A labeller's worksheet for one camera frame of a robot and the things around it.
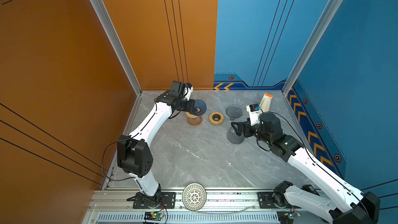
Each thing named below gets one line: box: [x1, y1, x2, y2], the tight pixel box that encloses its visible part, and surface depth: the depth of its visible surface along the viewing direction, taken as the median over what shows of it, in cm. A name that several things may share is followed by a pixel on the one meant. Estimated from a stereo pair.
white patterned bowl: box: [181, 182, 207, 212], surface depth 75 cm
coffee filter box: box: [259, 92, 274, 113], surface depth 104 cm
